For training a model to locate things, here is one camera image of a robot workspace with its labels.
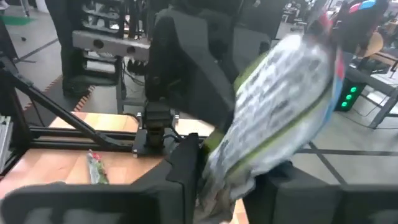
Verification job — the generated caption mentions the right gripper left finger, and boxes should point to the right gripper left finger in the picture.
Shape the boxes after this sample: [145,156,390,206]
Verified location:
[0,133,201,224]

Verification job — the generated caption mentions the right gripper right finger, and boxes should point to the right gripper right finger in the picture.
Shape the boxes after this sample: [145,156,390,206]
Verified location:
[242,161,398,224]

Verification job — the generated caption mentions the green red granola bar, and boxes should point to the green red granola bar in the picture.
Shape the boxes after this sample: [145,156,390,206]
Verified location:
[86,149,110,185]

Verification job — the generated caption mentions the granola bar with blue end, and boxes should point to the granola bar with blue end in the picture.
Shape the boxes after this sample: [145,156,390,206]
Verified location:
[194,12,346,224]

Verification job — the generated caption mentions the computer tower green lights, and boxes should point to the computer tower green lights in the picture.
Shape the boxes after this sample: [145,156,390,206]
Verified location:
[335,76,368,113]

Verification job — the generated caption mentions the black orange-edged floor mat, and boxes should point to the black orange-edged floor mat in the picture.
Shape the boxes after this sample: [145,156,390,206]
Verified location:
[23,74,96,127]

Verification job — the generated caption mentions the black desk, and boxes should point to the black desk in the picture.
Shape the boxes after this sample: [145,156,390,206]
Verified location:
[344,46,398,130]

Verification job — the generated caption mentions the silver aluminium extrusion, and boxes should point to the silver aluminium extrusion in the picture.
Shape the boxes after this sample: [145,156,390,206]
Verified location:
[0,114,14,175]

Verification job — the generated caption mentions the black equipment rack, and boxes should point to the black equipment rack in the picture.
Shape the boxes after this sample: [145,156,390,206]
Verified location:
[45,0,152,99]

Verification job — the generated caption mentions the silver metal bar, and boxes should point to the silver metal bar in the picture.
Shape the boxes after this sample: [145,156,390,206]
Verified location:
[72,29,152,62]

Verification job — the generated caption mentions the wooden chair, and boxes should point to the wooden chair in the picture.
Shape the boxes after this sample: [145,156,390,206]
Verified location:
[356,30,386,59]

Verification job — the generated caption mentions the red blue round sign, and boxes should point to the red blue round sign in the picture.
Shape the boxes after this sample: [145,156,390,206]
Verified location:
[348,0,377,14]

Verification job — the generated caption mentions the black diagonal frame strut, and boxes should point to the black diagonal frame strut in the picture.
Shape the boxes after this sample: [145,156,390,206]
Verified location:
[0,68,135,151]

